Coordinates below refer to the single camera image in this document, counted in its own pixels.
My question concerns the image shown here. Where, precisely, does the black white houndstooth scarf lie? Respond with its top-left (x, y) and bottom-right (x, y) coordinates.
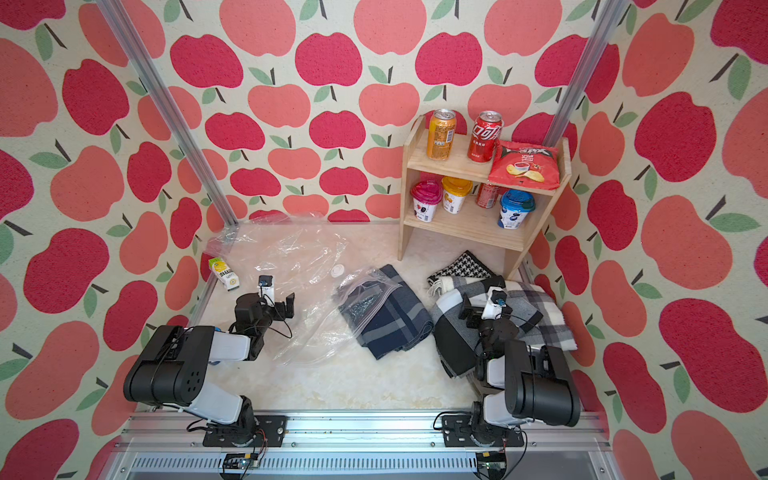
top-left (427, 250), bottom-right (496, 286)

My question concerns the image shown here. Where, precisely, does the red cola can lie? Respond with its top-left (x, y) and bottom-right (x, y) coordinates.
top-left (467, 110), bottom-right (504, 163)

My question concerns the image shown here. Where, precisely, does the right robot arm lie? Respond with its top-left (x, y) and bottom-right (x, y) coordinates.
top-left (433, 287), bottom-right (581, 448)

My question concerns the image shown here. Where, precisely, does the wooden two-tier shelf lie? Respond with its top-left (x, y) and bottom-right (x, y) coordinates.
top-left (398, 115), bottom-right (572, 279)

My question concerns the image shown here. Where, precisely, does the cream grey plaid scarf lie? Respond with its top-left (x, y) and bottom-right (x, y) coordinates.
top-left (429, 276), bottom-right (577, 351)

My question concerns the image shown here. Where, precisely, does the orange drink can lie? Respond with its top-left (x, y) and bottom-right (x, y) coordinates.
top-left (427, 109), bottom-right (457, 161)

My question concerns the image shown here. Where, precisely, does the right aluminium corner post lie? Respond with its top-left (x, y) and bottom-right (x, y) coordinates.
top-left (544, 0), bottom-right (630, 147)

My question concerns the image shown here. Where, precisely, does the red can lower shelf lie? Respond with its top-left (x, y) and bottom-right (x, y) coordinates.
top-left (475, 183), bottom-right (499, 209)

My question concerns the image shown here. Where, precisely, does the black white check scarf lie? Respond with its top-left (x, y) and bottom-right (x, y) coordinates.
top-left (429, 276), bottom-right (548, 377)

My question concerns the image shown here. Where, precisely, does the aluminium front rail frame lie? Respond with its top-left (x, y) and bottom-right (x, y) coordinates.
top-left (95, 410), bottom-right (622, 479)

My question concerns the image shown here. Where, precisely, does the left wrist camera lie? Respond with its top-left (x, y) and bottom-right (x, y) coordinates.
top-left (258, 275), bottom-right (275, 307)

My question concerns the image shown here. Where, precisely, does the aluminium corner post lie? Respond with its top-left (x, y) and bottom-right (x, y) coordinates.
top-left (97, 0), bottom-right (238, 226)
top-left (544, 0), bottom-right (630, 147)

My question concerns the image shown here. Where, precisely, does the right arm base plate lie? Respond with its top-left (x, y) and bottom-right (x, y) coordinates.
top-left (433, 411), bottom-right (525, 450)

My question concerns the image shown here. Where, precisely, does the yellow lid cup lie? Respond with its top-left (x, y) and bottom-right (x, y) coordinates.
top-left (441, 176), bottom-right (473, 214)

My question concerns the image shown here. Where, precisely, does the navy blue plaid scarf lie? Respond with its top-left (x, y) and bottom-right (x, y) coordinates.
top-left (334, 264), bottom-right (434, 360)

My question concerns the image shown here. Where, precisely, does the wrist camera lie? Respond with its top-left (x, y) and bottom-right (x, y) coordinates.
top-left (481, 287), bottom-right (513, 320)
top-left (258, 275), bottom-right (275, 307)

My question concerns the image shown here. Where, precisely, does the left aluminium corner post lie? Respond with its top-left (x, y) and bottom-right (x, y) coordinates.
top-left (97, 0), bottom-right (238, 226)

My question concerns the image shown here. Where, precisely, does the blue lid cup on shelf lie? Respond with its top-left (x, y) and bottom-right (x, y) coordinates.
top-left (498, 189), bottom-right (535, 230)

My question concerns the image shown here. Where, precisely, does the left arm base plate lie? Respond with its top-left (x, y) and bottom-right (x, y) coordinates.
top-left (202, 414), bottom-right (288, 449)

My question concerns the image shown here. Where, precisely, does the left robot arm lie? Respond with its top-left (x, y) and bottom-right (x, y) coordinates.
top-left (123, 293), bottom-right (295, 450)

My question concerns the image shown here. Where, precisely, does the red chips bag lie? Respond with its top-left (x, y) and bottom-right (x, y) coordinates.
top-left (488, 141), bottom-right (560, 191)

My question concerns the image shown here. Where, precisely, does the white vacuum bag valve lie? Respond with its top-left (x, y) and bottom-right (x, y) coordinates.
top-left (331, 264), bottom-right (345, 278)

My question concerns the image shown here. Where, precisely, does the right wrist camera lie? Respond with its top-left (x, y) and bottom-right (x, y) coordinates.
top-left (481, 287), bottom-right (513, 320)

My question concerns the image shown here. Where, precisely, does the pink lid cup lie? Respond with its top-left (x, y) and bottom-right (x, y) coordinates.
top-left (410, 180), bottom-right (442, 223)

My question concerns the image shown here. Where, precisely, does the green white drink carton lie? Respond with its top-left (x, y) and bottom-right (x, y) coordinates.
top-left (209, 257), bottom-right (240, 291)

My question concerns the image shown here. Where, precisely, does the clear plastic vacuum bag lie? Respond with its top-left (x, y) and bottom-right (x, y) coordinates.
top-left (205, 219), bottom-right (379, 367)

